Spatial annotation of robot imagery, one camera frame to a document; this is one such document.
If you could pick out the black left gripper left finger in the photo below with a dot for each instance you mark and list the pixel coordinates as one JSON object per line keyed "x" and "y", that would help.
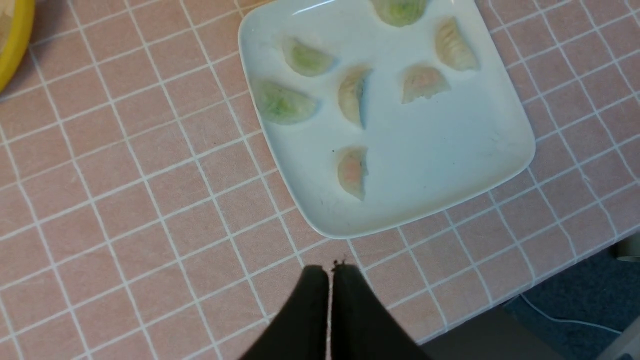
{"x": 299, "y": 330}

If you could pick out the pink checkered tablecloth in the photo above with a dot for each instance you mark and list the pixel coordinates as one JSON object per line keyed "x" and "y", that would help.
{"x": 143, "y": 217}

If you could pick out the green dumpling plate far left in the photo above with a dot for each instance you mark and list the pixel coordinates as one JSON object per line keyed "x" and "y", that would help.
{"x": 281, "y": 105}

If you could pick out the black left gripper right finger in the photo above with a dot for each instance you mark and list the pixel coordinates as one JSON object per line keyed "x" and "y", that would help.
{"x": 361, "y": 327}

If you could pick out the beige dumpling plate centre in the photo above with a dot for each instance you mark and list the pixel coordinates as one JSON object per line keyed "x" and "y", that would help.
{"x": 350, "y": 92}

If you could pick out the green dumpling plate top right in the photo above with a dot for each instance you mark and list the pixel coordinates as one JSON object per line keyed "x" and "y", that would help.
{"x": 399, "y": 13}

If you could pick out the beige dumpling plate right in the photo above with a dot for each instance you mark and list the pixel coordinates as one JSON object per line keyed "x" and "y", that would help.
{"x": 452, "y": 48}

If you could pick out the beige dumpling plate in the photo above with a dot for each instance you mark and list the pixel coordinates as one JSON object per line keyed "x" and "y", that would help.
{"x": 350, "y": 92}
{"x": 452, "y": 48}

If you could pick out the pink dumpling moved to plate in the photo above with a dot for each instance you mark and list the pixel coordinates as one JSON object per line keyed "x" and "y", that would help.
{"x": 351, "y": 171}

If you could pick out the yellow rimmed bamboo steamer lid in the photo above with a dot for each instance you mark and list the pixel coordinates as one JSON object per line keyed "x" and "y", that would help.
{"x": 16, "y": 24}

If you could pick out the pink dumpling on plate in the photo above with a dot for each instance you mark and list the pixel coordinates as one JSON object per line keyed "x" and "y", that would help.
{"x": 422, "y": 81}

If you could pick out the small green dumpling on plate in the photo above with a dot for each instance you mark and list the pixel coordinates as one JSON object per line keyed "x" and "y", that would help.
{"x": 305, "y": 60}

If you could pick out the green dumpling plate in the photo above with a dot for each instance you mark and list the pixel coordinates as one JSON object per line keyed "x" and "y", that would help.
{"x": 399, "y": 13}
{"x": 281, "y": 105}

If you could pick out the white square plate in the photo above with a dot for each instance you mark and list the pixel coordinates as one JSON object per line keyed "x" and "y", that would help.
{"x": 423, "y": 157}

